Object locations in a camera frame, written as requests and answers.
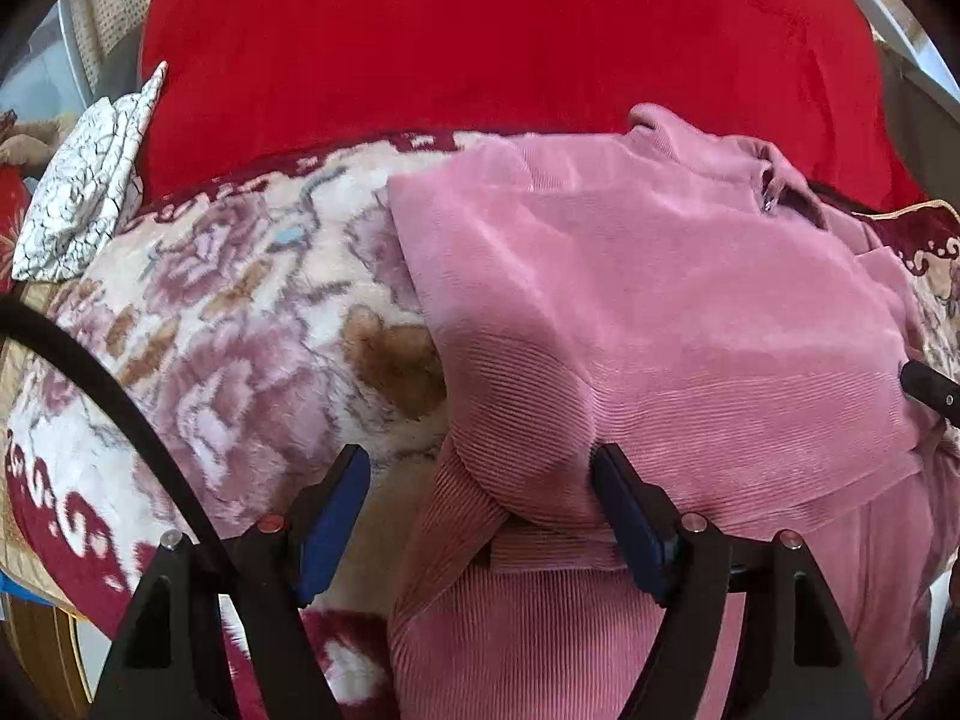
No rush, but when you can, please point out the dark brown sofa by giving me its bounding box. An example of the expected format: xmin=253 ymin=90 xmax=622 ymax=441
xmin=875 ymin=43 xmax=960 ymax=210

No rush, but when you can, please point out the red gift box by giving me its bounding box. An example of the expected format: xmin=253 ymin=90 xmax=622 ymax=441
xmin=0 ymin=166 xmax=31 ymax=294

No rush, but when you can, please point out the black cable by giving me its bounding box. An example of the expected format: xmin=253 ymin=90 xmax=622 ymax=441
xmin=0 ymin=299 xmax=243 ymax=602

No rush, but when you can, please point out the white crackle pattern cloth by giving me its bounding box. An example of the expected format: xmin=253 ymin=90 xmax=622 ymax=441
xmin=11 ymin=64 xmax=167 ymax=283

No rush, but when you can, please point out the floral red beige blanket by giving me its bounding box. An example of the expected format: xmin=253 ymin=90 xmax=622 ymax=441
xmin=52 ymin=137 xmax=958 ymax=718

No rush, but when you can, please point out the pink corduroy jacket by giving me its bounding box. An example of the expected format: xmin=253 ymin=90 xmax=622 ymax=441
xmin=384 ymin=104 xmax=958 ymax=718

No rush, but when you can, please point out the red blanket on sofa back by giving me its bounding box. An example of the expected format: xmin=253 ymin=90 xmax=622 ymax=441
xmin=140 ymin=0 xmax=921 ymax=211

